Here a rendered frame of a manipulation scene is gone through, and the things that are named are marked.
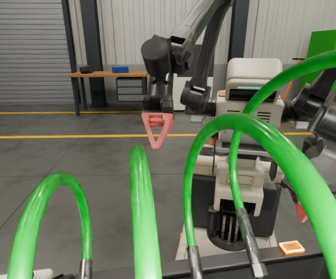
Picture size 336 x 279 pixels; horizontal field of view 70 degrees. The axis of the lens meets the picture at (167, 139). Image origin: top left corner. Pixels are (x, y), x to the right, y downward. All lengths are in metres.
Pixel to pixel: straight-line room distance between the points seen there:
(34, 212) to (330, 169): 0.45
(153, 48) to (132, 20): 6.00
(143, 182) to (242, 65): 0.91
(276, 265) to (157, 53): 0.57
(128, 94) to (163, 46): 4.77
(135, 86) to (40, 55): 2.78
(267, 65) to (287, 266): 0.69
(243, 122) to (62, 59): 6.69
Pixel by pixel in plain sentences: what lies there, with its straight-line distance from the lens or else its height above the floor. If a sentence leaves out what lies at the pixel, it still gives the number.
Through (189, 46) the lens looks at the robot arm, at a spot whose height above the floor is 1.43.
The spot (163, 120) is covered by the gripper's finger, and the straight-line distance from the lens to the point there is 0.51.
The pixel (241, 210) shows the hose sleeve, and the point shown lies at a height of 1.19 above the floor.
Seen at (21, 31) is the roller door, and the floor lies 1.75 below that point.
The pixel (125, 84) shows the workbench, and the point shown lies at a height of 0.67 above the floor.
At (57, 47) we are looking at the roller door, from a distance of 6.83.
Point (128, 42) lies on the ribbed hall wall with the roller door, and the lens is 6.47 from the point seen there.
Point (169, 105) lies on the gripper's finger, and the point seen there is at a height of 1.32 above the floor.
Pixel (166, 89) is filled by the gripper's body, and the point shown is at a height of 1.34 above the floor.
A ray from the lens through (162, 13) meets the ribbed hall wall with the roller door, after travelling 6.50.
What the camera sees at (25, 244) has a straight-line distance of 0.19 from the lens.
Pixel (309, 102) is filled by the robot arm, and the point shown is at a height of 1.25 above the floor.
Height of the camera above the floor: 1.43
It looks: 21 degrees down
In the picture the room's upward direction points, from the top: straight up
